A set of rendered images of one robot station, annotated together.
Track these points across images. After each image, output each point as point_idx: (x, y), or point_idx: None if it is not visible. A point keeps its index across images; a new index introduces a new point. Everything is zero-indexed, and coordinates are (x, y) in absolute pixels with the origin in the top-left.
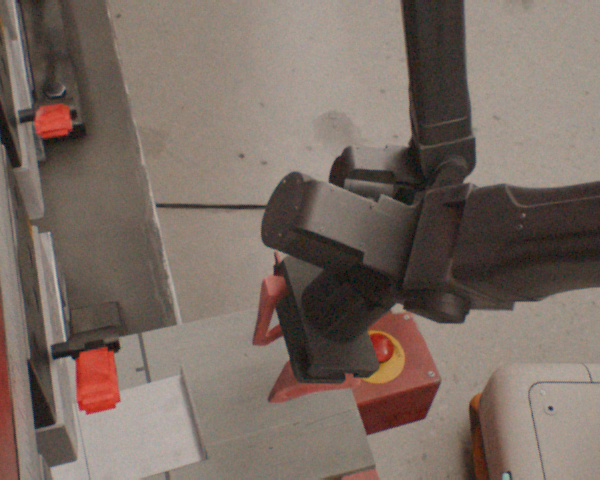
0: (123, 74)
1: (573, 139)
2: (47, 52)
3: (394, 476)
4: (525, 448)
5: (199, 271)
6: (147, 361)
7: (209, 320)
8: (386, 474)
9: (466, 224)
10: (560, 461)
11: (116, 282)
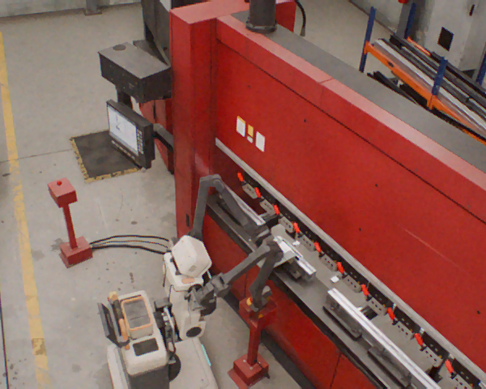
0: (326, 323)
1: None
2: (340, 317)
3: (233, 387)
4: (206, 369)
5: None
6: (283, 257)
7: (278, 264)
8: (235, 387)
9: (250, 222)
10: (198, 368)
11: (299, 285)
